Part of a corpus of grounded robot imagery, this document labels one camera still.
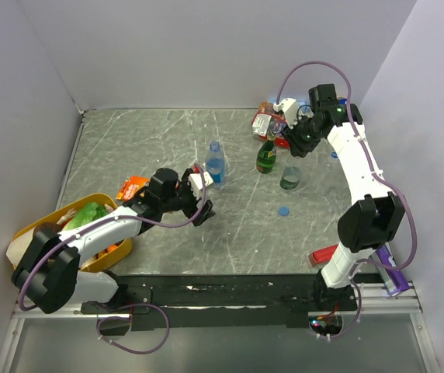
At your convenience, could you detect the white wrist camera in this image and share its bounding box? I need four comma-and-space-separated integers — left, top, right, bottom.
273, 98, 304, 129
188, 166, 214, 198

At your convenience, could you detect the green label clear bottle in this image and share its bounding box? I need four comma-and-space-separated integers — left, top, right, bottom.
279, 166, 302, 190

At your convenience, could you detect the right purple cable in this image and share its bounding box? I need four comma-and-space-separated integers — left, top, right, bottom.
276, 60, 418, 273

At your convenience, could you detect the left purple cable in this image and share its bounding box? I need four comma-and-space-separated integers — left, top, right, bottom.
18, 165, 210, 312

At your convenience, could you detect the red rectangular box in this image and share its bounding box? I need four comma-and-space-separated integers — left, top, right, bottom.
308, 245, 338, 267

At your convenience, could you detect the red snack bag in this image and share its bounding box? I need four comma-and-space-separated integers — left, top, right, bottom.
251, 101, 290, 149

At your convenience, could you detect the orange razor box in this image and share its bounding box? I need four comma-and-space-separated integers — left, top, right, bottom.
116, 176, 150, 201

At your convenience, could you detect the green lettuce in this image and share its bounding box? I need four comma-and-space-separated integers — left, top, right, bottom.
62, 202, 109, 232

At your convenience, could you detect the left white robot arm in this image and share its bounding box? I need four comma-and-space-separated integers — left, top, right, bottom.
12, 164, 215, 314

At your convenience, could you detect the blue label water bottle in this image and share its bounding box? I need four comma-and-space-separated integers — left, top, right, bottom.
205, 141, 225, 187

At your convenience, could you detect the brown white paper roll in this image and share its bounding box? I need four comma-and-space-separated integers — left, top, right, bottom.
6, 222, 62, 268

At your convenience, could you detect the solid blue bottle cap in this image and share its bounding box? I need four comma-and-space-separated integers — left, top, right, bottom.
278, 206, 290, 216

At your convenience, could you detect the purple box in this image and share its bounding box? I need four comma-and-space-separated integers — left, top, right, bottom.
373, 245, 410, 297

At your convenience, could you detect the purple cable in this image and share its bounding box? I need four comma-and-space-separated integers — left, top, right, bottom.
18, 165, 210, 312
276, 60, 418, 273

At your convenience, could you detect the black base frame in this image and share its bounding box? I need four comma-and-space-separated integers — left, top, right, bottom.
81, 274, 358, 331

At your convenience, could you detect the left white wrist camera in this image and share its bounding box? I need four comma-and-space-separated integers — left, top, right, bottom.
188, 166, 214, 198

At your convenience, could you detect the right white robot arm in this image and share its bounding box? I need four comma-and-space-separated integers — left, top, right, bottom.
274, 84, 405, 310

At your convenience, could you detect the yellow basket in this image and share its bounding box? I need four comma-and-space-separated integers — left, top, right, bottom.
13, 193, 132, 273

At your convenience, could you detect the carrot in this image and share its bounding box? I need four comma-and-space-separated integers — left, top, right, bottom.
95, 241, 123, 260

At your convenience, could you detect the green glass bottle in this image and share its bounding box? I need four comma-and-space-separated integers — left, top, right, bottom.
256, 134, 276, 174

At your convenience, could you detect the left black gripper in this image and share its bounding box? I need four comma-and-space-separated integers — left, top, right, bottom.
161, 169, 215, 225

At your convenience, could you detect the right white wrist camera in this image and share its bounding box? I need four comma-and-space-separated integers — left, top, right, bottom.
273, 98, 304, 129

